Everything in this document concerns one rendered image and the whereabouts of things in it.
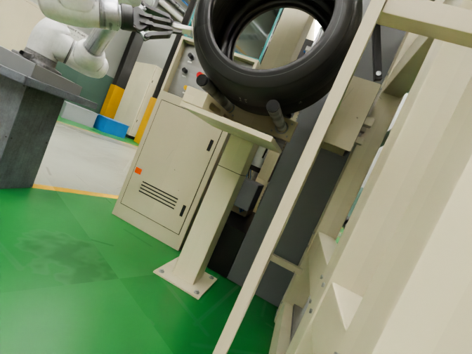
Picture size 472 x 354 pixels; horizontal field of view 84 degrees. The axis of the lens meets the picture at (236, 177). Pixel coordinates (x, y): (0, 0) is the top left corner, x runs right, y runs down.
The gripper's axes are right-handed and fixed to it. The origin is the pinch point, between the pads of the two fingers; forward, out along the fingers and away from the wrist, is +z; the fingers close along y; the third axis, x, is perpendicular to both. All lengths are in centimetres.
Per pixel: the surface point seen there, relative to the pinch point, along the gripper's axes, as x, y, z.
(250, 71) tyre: 14.5, 20.3, 17.6
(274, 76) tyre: 19.5, 23.4, 23.4
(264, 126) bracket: -14, 30, 41
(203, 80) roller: 1.0, 18.6, 6.1
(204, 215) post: -39, 70, 17
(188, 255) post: -46, 89, 9
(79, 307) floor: -24, 94, -38
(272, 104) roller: 16.8, 31.7, 23.4
